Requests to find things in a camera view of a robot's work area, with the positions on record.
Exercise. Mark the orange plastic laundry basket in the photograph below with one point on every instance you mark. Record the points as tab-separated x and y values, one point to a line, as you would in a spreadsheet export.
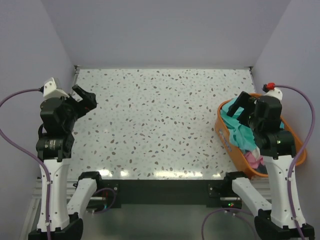
236	155

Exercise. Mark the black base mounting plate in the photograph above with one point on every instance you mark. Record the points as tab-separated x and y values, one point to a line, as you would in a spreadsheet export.
209	193

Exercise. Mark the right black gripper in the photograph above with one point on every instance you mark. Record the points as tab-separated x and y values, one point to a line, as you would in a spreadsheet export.
249	110

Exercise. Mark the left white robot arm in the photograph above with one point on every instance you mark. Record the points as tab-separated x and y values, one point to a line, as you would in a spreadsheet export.
59	220

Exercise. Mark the pink garment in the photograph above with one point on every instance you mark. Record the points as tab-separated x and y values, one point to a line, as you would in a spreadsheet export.
254	159

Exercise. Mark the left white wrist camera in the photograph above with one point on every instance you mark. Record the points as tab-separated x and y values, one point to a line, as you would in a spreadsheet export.
52	89

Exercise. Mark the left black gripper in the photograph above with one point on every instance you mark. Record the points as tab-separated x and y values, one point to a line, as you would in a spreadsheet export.
80	104

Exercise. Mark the teal t-shirt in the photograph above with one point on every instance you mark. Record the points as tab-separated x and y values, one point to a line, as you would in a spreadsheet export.
240	135

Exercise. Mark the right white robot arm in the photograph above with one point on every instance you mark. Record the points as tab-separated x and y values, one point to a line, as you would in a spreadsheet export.
281	218

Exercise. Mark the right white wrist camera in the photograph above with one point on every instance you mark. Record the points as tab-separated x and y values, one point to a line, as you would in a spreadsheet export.
271	90

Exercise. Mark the grey garment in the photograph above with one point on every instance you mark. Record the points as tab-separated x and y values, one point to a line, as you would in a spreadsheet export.
261	169

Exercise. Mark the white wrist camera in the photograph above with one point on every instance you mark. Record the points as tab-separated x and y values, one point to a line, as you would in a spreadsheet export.
52	89
271	90

